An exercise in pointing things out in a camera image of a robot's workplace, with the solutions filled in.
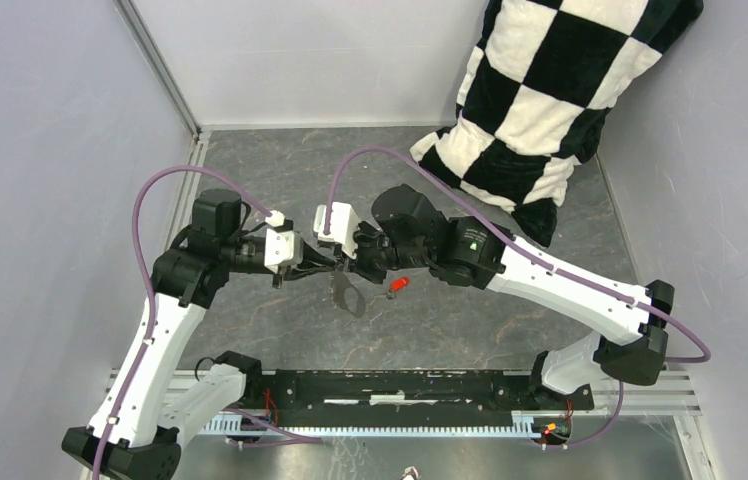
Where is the black white checkered blanket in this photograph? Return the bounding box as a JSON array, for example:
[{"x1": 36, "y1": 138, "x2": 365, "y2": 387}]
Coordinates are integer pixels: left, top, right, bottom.
[{"x1": 410, "y1": 1, "x2": 704, "y2": 247}]

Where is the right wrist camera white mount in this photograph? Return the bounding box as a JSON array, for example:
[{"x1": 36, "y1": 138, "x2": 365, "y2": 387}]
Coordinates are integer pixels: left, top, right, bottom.
[{"x1": 313, "y1": 202, "x2": 360, "y2": 245}]

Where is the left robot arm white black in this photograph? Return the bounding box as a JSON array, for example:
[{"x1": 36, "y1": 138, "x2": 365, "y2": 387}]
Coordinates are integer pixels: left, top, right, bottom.
[{"x1": 62, "y1": 189, "x2": 337, "y2": 479}]

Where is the white toothed cable duct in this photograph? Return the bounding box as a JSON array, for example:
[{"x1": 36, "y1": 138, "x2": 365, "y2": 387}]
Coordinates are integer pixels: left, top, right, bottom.
[{"x1": 198, "y1": 412, "x2": 571, "y2": 440}]

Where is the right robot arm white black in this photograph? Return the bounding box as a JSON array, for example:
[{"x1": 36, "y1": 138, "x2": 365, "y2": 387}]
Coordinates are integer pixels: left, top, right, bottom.
[{"x1": 313, "y1": 184, "x2": 674, "y2": 409}]

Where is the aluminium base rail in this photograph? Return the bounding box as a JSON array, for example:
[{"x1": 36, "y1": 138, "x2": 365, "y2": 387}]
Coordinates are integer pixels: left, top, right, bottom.
[{"x1": 100, "y1": 368, "x2": 703, "y2": 419}]

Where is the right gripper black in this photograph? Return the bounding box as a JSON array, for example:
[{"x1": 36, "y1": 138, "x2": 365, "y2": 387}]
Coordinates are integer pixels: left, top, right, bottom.
[{"x1": 333, "y1": 220, "x2": 431, "y2": 286}]

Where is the aluminium corner frame post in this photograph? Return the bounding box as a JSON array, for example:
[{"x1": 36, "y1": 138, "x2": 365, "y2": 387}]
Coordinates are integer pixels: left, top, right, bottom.
[{"x1": 114, "y1": 0, "x2": 202, "y2": 138}]

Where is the purple cable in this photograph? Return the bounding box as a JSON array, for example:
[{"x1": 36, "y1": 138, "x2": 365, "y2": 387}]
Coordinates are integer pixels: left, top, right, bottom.
[
  {"x1": 90, "y1": 165, "x2": 276, "y2": 480},
  {"x1": 324, "y1": 146, "x2": 712, "y2": 450}
]

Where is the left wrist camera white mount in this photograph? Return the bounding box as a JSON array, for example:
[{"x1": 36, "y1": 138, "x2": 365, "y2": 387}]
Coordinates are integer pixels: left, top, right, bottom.
[{"x1": 264, "y1": 210, "x2": 304, "y2": 274}]

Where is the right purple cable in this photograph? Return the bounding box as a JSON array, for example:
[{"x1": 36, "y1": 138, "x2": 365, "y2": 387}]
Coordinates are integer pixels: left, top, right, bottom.
[{"x1": 324, "y1": 146, "x2": 712, "y2": 450}]

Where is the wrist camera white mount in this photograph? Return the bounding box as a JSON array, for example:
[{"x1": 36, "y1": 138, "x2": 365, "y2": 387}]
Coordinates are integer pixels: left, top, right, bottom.
[
  {"x1": 313, "y1": 202, "x2": 360, "y2": 245},
  {"x1": 264, "y1": 210, "x2": 304, "y2": 274}
]

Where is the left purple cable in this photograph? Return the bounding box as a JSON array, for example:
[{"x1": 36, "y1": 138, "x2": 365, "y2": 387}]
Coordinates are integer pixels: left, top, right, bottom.
[{"x1": 90, "y1": 165, "x2": 276, "y2": 480}]

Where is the red capped key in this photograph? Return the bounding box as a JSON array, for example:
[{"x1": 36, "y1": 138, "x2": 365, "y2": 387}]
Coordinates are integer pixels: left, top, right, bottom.
[{"x1": 385, "y1": 277, "x2": 410, "y2": 300}]

